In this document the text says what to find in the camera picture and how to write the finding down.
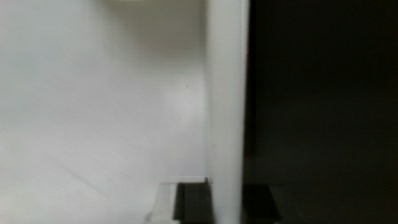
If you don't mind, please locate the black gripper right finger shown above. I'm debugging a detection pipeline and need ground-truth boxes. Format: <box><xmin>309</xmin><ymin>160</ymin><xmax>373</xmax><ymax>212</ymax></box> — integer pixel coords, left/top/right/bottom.
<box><xmin>243</xmin><ymin>184</ymin><xmax>281</xmax><ymax>224</ymax></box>

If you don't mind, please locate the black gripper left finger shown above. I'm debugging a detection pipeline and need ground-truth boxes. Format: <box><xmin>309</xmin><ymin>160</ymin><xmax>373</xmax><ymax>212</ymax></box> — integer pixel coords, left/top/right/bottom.
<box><xmin>147</xmin><ymin>181</ymin><xmax>213</xmax><ymax>224</ymax></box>

